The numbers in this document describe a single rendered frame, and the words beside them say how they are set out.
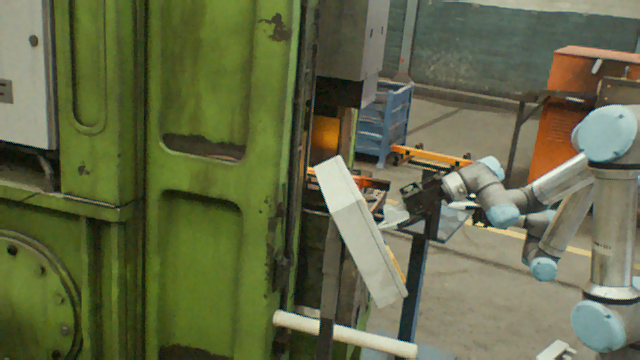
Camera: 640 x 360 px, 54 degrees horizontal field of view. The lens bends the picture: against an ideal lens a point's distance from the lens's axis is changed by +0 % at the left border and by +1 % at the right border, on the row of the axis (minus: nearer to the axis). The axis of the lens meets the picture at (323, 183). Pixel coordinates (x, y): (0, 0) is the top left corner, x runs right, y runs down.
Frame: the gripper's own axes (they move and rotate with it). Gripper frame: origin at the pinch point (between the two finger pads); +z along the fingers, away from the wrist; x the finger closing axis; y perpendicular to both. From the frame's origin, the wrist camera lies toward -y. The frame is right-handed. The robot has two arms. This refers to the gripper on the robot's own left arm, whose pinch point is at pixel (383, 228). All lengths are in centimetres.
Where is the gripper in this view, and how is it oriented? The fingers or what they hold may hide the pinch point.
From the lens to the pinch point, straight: 172.7
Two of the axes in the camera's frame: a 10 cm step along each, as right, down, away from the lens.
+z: -9.0, 4.3, 0.3
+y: -4.1, -8.4, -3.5
